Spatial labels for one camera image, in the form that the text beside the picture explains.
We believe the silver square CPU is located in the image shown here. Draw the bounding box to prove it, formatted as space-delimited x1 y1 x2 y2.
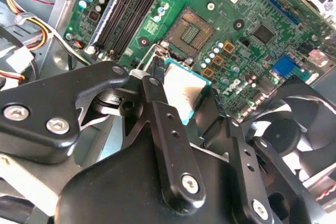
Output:
162 62 212 126

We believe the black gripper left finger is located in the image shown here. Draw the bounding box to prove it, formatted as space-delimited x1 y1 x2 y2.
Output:
0 56 207 210

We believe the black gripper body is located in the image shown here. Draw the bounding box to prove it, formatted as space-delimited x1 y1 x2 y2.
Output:
54 134 253 224

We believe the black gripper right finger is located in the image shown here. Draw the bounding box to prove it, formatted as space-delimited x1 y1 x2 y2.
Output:
201 87 326 224

